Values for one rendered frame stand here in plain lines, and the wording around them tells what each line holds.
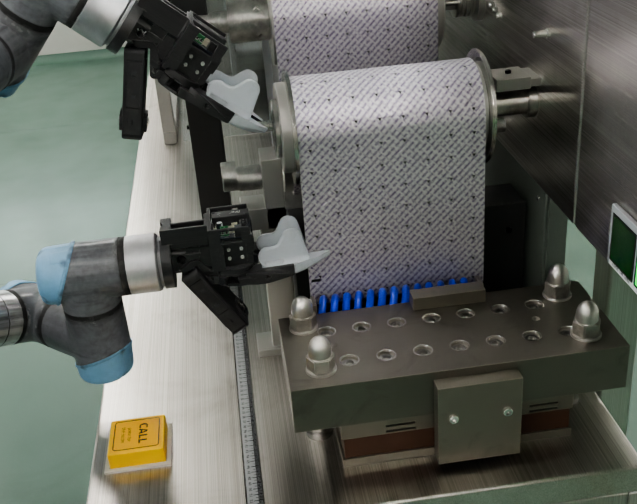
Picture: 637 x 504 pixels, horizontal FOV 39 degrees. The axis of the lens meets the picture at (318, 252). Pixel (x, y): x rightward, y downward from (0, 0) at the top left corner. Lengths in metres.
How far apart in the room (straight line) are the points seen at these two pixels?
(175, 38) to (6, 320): 0.43
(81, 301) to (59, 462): 1.57
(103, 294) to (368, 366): 0.34
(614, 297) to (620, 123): 0.56
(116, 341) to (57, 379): 1.85
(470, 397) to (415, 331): 0.12
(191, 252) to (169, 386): 0.24
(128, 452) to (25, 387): 1.90
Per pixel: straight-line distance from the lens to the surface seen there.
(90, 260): 1.13
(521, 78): 1.18
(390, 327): 1.12
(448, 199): 1.16
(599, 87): 1.02
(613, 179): 1.00
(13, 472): 2.71
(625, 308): 1.51
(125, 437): 1.18
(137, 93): 1.09
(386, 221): 1.15
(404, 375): 1.04
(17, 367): 3.15
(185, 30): 1.06
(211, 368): 1.31
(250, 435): 1.18
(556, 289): 1.17
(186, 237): 1.12
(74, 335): 1.19
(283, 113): 1.10
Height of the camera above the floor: 1.63
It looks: 27 degrees down
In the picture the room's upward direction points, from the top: 5 degrees counter-clockwise
